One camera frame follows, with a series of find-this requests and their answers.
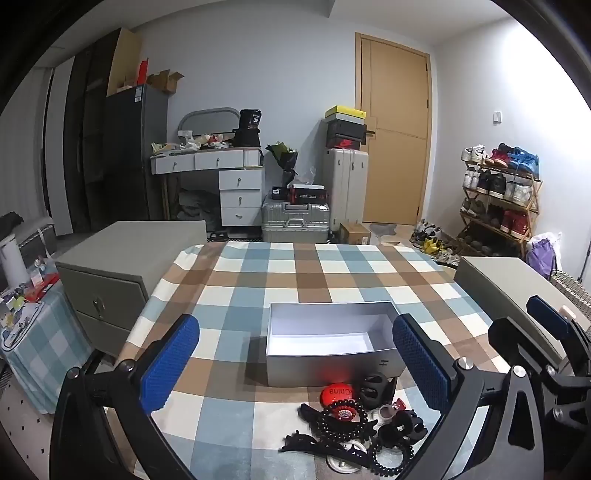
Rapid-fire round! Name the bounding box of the wooden door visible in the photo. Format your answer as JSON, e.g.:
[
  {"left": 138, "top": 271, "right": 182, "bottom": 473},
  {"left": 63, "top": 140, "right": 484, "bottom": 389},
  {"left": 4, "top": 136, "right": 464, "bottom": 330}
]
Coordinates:
[{"left": 355, "top": 32, "right": 432, "bottom": 226}]

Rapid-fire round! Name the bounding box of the checked tablecloth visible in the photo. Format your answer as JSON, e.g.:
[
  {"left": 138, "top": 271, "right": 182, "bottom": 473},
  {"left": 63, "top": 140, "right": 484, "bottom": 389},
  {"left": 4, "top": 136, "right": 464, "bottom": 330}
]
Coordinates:
[{"left": 113, "top": 240, "right": 509, "bottom": 480}]

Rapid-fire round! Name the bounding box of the scattered shoes pile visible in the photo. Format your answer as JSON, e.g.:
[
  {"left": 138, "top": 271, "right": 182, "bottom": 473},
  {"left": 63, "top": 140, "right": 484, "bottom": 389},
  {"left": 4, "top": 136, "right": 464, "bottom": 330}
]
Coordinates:
[{"left": 409, "top": 220, "right": 461, "bottom": 267}]

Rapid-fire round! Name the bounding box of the black spiral hair tie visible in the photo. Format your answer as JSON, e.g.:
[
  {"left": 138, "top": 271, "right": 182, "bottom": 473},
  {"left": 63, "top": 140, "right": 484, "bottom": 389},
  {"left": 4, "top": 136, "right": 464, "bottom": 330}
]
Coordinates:
[{"left": 368, "top": 438, "right": 416, "bottom": 477}]

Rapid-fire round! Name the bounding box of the white cylinder humidifier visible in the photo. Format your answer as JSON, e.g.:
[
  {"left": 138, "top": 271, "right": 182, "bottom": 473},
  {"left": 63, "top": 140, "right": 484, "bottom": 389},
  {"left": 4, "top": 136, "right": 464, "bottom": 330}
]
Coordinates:
[{"left": 0, "top": 233, "right": 30, "bottom": 288}]

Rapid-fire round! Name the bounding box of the flat cardboard sheet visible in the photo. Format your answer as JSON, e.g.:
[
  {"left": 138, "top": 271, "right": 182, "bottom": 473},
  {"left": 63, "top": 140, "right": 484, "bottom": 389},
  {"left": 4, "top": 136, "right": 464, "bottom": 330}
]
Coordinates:
[{"left": 107, "top": 28, "right": 143, "bottom": 96}]

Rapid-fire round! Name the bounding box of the yellow shoebox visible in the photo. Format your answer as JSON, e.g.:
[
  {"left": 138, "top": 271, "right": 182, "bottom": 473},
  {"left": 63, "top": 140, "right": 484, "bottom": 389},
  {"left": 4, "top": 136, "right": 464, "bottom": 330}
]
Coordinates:
[{"left": 325, "top": 106, "right": 368, "bottom": 122}]

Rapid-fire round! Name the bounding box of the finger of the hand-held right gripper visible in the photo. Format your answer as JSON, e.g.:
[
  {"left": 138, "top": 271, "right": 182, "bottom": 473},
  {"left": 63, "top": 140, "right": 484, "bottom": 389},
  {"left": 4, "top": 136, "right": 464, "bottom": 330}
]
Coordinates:
[
  {"left": 527, "top": 295, "right": 591, "bottom": 370},
  {"left": 488, "top": 318, "right": 571, "bottom": 393}
]

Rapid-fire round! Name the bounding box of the grey cardboard box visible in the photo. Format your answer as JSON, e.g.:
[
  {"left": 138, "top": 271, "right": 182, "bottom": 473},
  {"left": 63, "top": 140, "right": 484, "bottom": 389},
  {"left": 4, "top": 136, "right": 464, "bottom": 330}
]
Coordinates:
[{"left": 265, "top": 301, "right": 407, "bottom": 388}]

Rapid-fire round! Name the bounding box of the white round compact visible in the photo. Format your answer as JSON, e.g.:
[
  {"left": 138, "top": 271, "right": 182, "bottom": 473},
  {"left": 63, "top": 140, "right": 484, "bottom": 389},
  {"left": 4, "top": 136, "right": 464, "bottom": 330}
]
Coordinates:
[{"left": 325, "top": 440, "right": 369, "bottom": 474}]

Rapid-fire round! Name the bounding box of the black rounded hair claw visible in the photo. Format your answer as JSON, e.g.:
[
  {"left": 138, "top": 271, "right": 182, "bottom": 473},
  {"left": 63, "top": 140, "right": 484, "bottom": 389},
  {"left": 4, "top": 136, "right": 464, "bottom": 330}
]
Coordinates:
[{"left": 358, "top": 375, "right": 398, "bottom": 409}]

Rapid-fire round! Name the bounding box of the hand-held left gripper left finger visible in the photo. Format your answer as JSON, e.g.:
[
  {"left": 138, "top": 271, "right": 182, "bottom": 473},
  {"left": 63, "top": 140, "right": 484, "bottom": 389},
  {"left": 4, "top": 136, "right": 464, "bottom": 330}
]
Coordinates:
[{"left": 50, "top": 314, "right": 200, "bottom": 480}]

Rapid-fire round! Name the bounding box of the white upright suitcase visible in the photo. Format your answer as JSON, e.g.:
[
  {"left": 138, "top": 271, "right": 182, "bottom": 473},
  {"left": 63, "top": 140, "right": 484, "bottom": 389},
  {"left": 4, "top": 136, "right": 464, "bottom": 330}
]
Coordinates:
[{"left": 323, "top": 148, "right": 369, "bottom": 232}]

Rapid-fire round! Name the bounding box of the grey nightstand with drawers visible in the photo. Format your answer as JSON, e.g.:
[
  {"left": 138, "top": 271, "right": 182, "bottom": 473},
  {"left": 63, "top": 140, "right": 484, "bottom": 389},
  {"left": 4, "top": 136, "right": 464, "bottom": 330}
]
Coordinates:
[{"left": 55, "top": 220, "right": 207, "bottom": 358}]

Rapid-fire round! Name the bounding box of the dresser clutter pile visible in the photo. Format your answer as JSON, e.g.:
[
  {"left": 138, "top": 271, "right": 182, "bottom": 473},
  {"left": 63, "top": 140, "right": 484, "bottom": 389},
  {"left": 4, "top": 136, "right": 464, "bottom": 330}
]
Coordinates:
[{"left": 151, "top": 130, "right": 237, "bottom": 154}]

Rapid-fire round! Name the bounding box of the wicker basket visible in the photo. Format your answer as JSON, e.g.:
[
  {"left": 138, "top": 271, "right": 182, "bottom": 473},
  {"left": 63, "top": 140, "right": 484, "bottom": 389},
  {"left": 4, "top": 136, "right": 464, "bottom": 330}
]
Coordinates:
[{"left": 551, "top": 269, "right": 591, "bottom": 320}]

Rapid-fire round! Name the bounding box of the dark wrapped bouquet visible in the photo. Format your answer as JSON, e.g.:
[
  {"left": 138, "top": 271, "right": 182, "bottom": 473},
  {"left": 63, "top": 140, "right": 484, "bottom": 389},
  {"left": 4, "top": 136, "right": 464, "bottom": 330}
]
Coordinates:
[{"left": 265, "top": 142, "right": 300, "bottom": 186}]

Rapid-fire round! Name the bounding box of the black bead bracelet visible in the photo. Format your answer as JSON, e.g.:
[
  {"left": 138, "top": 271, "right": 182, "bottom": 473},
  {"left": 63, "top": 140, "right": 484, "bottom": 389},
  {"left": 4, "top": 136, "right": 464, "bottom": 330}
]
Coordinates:
[{"left": 316, "top": 401, "right": 371, "bottom": 440}]

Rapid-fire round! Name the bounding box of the black red box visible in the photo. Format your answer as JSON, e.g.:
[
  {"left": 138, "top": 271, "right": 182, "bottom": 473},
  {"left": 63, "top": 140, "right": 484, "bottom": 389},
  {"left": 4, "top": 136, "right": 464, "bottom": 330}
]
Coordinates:
[{"left": 288, "top": 184, "right": 328, "bottom": 204}]

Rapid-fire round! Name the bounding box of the black wide hair claw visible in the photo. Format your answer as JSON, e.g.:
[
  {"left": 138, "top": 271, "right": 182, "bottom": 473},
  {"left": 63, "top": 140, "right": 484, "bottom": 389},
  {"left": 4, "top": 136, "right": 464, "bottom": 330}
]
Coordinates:
[{"left": 378, "top": 411, "right": 428, "bottom": 447}]

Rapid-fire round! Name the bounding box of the arched grey mirror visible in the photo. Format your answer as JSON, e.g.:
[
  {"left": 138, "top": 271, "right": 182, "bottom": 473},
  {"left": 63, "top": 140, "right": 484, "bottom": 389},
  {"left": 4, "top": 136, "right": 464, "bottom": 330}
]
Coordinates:
[{"left": 178, "top": 107, "right": 241, "bottom": 138}]

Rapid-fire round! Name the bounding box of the small white red ornament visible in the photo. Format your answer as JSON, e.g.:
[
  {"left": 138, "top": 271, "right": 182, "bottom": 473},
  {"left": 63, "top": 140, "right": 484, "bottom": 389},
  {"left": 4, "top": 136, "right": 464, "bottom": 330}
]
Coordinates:
[{"left": 378, "top": 400, "right": 407, "bottom": 423}]

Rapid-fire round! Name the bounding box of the colourful desk clutter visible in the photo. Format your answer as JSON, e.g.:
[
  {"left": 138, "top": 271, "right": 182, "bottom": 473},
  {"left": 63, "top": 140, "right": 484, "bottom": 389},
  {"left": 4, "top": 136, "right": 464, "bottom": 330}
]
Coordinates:
[{"left": 0, "top": 261, "right": 62, "bottom": 333}]

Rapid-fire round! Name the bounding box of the small brown cardboard box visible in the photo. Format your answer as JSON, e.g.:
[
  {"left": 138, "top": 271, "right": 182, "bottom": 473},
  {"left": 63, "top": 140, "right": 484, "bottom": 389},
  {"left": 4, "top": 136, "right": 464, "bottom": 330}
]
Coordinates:
[{"left": 339, "top": 223, "right": 372, "bottom": 245}]

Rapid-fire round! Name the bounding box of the white dressing table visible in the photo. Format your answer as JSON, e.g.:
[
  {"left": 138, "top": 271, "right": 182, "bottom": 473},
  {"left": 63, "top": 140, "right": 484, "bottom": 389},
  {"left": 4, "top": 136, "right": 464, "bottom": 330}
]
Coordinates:
[{"left": 150, "top": 148, "right": 266, "bottom": 228}]

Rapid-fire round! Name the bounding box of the red black shoebox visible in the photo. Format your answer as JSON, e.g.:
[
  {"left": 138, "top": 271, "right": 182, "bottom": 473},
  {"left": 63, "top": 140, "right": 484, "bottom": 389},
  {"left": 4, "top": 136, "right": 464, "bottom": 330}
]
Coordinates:
[{"left": 326, "top": 134, "right": 362, "bottom": 150}]

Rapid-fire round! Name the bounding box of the open cardboard box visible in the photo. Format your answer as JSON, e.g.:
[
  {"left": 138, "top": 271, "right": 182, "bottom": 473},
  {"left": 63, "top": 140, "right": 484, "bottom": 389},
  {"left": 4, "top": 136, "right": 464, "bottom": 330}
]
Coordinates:
[{"left": 147, "top": 70, "right": 184, "bottom": 96}]

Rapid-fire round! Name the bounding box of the blue checked cloth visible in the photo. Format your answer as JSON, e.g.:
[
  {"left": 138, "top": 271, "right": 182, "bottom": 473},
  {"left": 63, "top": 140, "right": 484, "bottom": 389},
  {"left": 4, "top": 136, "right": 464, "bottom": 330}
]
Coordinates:
[{"left": 0, "top": 284, "right": 94, "bottom": 415}]

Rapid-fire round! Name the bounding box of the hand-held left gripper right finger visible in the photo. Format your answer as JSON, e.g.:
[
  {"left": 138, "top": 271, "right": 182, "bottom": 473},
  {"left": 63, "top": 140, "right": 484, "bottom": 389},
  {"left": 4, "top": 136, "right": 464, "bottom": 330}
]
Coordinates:
[{"left": 392, "top": 313, "right": 544, "bottom": 480}]

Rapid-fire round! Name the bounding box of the purple bag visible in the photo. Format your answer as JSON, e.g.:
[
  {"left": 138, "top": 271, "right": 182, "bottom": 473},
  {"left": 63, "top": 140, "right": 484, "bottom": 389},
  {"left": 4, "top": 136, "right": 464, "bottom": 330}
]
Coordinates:
[{"left": 526, "top": 232, "right": 562, "bottom": 280}]

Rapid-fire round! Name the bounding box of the dark refrigerator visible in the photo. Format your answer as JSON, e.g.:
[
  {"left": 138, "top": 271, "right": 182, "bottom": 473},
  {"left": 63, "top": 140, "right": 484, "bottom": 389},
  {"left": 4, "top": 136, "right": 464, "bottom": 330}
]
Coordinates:
[{"left": 104, "top": 84, "right": 169, "bottom": 223}]

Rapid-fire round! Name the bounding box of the red round badge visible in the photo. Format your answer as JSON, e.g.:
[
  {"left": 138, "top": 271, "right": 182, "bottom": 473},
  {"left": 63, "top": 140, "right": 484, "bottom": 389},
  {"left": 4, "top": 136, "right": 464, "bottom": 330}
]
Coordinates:
[{"left": 321, "top": 382, "right": 355, "bottom": 410}]

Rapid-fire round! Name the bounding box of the long black hair clip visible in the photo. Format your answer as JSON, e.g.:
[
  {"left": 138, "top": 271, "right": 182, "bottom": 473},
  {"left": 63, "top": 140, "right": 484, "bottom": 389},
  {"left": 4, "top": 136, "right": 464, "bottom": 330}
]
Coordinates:
[{"left": 279, "top": 431, "right": 370, "bottom": 463}]

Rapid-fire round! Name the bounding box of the grey low cabinet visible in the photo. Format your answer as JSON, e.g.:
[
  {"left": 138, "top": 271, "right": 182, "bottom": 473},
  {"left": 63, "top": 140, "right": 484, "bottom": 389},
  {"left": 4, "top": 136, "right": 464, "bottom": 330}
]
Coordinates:
[{"left": 455, "top": 256, "right": 591, "bottom": 365}]

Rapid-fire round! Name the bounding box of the black bag with label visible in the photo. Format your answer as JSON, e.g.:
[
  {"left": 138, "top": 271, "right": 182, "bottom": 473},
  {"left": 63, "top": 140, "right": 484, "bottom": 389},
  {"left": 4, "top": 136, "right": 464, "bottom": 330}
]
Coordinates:
[{"left": 233, "top": 109, "right": 263, "bottom": 148}]

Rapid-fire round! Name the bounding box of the red bead bracelet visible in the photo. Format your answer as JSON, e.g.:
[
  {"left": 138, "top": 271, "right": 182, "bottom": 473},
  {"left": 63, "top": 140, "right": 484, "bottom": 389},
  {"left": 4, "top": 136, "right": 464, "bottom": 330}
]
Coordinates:
[{"left": 331, "top": 400, "right": 360, "bottom": 422}]

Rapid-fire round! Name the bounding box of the silver suitcase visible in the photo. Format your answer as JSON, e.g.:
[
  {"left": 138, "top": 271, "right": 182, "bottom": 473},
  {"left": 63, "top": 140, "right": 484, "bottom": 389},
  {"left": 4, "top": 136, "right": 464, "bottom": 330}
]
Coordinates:
[{"left": 261, "top": 199, "right": 331, "bottom": 244}]

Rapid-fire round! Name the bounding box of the dark wardrobe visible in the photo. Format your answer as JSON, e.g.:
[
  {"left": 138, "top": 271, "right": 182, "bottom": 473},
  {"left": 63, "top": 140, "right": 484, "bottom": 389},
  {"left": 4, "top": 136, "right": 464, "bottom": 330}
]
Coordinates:
[{"left": 62, "top": 44, "right": 112, "bottom": 234}]

